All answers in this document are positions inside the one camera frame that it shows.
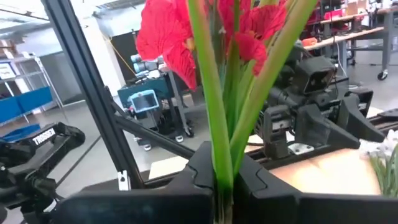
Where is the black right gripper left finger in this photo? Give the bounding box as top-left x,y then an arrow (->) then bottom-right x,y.
51,141 -> 216,224

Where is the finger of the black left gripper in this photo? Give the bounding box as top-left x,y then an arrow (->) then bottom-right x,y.
338,93 -> 386,142
294,104 -> 361,149

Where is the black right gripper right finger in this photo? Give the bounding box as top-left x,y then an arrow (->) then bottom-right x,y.
233,154 -> 398,224

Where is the white blossom bunch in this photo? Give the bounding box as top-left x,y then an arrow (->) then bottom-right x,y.
359,129 -> 398,198

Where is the red blossom bunch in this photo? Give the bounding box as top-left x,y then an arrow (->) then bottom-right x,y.
136,0 -> 320,224

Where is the wooden workbench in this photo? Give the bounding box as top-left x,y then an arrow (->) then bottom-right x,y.
303,4 -> 398,82

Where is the light blue teach pendant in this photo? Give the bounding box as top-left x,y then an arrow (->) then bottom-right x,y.
127,89 -> 160,113

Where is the teal equipment cart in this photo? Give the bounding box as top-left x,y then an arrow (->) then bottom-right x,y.
117,70 -> 195,152

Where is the blue plastic bin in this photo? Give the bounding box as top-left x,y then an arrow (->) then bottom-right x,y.
0,124 -> 41,143

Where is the metal shelf with blue bins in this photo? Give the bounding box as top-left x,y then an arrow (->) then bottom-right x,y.
0,52 -> 65,125

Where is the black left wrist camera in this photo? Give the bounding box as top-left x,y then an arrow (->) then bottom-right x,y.
292,55 -> 338,96

